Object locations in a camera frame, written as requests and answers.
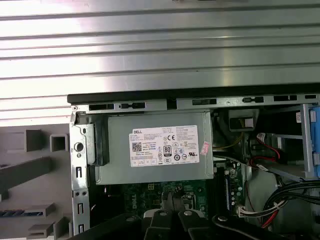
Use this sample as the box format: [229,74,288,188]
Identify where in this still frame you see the grey power supply unit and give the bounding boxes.
[94,111,215,186]

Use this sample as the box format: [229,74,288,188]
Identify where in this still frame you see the grey parts rack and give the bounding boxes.
[0,126,74,240]

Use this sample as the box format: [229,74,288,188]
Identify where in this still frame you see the blue RAM stick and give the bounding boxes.
[225,173,231,212]

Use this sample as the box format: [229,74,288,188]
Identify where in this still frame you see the yellow wires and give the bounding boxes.
[213,119,244,151]

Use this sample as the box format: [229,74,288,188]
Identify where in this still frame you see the CPU socket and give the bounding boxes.
[179,191,205,215]

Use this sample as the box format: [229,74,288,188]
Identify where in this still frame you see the blue drive latch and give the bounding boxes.
[308,107,320,180]

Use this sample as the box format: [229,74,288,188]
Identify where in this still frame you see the black PC case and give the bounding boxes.
[66,92,320,240]

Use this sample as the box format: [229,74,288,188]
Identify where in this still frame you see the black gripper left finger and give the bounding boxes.
[66,191,174,240]

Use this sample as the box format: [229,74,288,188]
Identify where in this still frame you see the black cable bundle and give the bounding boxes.
[261,179,320,227]

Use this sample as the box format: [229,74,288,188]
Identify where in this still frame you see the green motherboard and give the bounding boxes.
[103,162,248,220]

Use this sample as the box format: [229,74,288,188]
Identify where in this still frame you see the black RAM slot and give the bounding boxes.
[215,164,225,218]

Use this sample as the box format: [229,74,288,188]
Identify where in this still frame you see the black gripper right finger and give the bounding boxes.
[172,191,320,240]

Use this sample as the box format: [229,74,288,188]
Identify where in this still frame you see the grey metal drive cage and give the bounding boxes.
[272,103,320,181]

